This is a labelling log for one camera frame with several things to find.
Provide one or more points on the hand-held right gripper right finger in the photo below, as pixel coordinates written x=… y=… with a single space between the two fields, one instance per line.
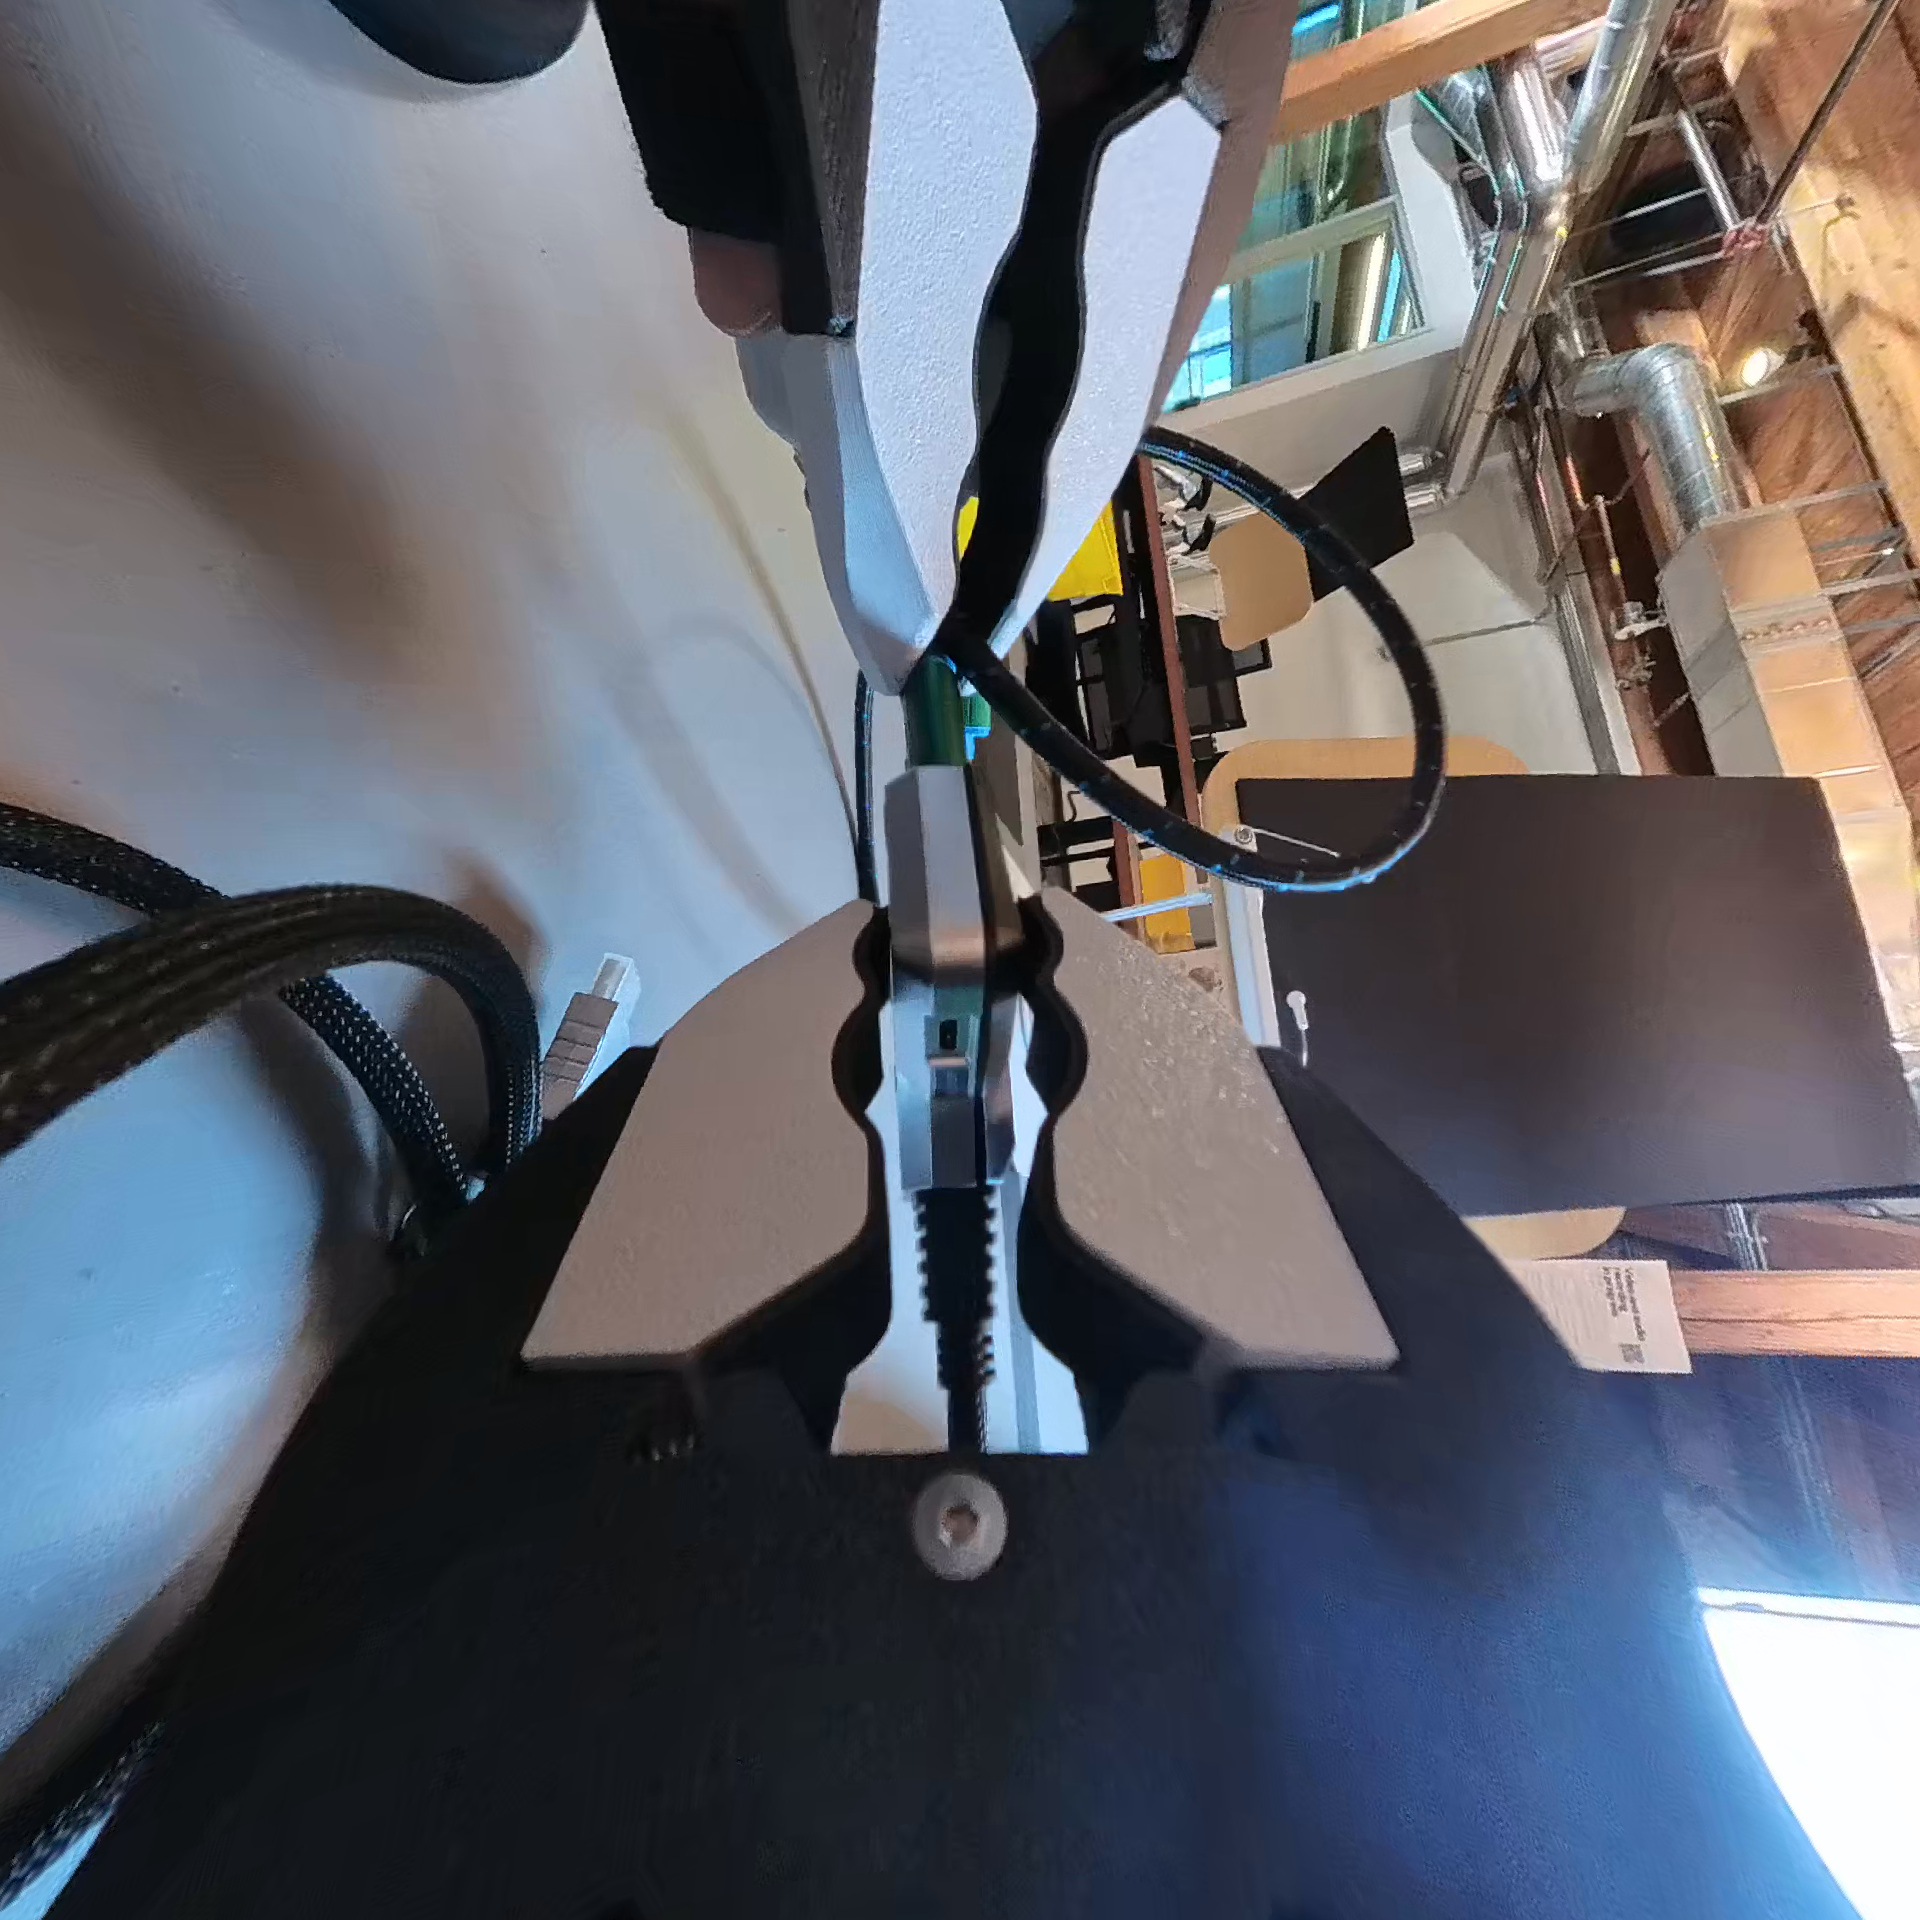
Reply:
x=1200 y=1185

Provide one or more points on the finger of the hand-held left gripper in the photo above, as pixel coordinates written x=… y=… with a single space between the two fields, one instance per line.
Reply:
x=1141 y=300
x=901 y=300

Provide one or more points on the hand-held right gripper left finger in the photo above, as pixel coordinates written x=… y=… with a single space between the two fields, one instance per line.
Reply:
x=705 y=1185

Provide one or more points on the yellow plastic bin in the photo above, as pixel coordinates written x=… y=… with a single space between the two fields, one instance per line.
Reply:
x=1095 y=562

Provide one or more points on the person's left hand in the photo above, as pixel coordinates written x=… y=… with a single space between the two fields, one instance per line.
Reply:
x=734 y=284

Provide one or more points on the small yellow box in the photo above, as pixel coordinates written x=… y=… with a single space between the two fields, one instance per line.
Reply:
x=1161 y=882

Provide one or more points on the small black wooden panel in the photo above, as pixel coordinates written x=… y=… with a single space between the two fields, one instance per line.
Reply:
x=1261 y=586

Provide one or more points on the wooden desk with black legs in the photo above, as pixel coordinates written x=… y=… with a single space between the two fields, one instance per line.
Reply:
x=1166 y=646

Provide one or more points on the black mesh cushion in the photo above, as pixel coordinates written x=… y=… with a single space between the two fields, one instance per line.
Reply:
x=450 y=31

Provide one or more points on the white notice paper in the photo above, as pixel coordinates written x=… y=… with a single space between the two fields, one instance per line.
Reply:
x=1605 y=1312

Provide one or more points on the black board with wooden rim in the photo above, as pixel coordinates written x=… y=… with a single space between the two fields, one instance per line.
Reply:
x=1575 y=975

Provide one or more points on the laptop with bright screen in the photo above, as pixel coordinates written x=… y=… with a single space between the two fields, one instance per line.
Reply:
x=1830 y=1739

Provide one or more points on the silver air duct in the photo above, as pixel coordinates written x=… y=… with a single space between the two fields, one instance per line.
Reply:
x=1665 y=420

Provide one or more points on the wooden post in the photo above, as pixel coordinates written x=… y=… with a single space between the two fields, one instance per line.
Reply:
x=1799 y=1312

